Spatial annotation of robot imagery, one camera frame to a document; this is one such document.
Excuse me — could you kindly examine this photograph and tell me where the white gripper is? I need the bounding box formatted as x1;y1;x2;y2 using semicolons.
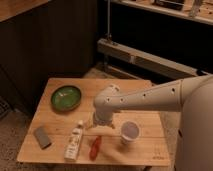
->
85;114;115;130

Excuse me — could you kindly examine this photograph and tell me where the metal pole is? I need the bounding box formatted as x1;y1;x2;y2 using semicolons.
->
107;0;111;42

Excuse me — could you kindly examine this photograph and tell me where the wooden bench beam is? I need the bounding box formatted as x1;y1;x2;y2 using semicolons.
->
97;38;197;79

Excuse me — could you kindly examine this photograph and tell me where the grey sponge block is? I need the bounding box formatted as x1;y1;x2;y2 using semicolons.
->
33;126;52;149

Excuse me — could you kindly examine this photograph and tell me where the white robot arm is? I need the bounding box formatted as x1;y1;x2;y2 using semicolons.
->
91;74;213;171

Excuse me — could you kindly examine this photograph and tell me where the wooden table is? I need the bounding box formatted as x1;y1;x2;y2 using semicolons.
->
17;78;170;166

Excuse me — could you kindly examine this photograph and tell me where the white tube bottle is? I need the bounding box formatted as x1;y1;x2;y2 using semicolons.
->
64;120;84;161

